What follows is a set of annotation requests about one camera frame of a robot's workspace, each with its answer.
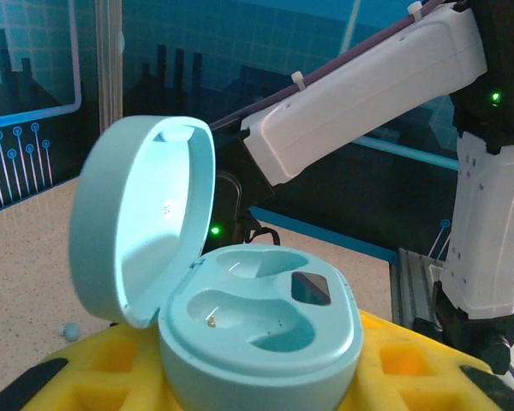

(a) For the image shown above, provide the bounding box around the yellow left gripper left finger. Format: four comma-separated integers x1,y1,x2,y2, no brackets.
0,323,185,411

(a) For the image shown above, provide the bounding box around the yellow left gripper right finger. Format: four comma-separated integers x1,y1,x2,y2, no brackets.
346,310,514,411

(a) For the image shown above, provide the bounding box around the light blue earbud charging case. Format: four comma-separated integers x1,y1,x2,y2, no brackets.
68,115,365,411

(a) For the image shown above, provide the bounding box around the thin black right gripper cable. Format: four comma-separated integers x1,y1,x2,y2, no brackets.
242,220,282,248

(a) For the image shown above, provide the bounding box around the aluminium arm base rail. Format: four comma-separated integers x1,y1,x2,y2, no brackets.
389,247,459,339

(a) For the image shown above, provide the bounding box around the aluminium frame post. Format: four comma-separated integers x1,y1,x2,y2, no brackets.
94,0,124,134

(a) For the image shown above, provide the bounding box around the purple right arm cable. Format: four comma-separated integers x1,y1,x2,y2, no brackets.
207,0,459,132

